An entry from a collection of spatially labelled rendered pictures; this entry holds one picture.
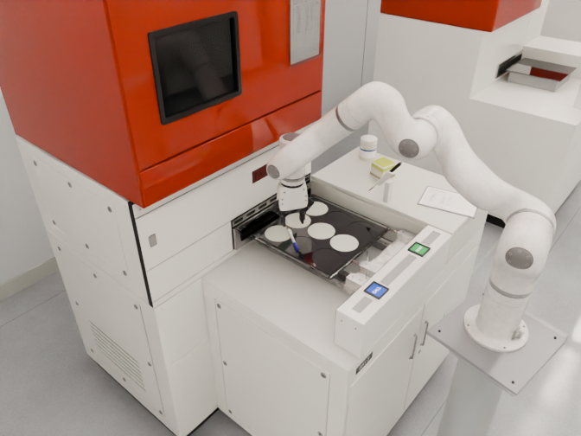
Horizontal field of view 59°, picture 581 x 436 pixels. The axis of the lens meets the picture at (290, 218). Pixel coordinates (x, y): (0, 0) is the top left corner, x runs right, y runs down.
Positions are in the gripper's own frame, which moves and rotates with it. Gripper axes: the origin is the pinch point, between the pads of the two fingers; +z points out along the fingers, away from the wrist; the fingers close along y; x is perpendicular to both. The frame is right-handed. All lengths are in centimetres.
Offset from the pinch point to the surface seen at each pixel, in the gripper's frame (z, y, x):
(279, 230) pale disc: 8.5, 3.1, -6.4
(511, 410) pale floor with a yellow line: 99, -92, 34
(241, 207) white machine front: -2.1, 16.0, -9.6
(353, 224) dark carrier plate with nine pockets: 8.7, -24.4, -2.6
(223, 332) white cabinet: 37.3, 29.2, 10.2
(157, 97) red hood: -54, 39, 12
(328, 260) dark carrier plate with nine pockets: 8.7, -8.2, 15.1
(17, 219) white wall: 55, 120, -119
